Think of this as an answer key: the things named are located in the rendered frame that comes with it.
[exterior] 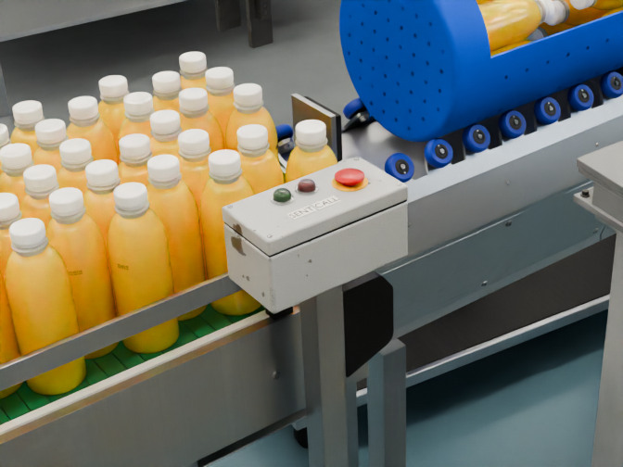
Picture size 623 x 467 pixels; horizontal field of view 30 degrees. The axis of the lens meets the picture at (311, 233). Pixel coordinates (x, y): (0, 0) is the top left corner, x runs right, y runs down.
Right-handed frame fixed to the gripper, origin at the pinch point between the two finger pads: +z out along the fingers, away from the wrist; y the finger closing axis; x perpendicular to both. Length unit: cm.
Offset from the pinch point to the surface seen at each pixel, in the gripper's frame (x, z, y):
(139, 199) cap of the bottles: 19.2, 16.3, -5.4
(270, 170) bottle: -0.5, 20.5, -2.8
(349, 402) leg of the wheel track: -26, 85, 17
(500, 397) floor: -85, 127, 38
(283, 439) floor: -36, 127, 57
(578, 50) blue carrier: -58, 20, -1
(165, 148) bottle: 7.8, 19.4, 9.4
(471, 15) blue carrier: -37.7, 10.2, 0.9
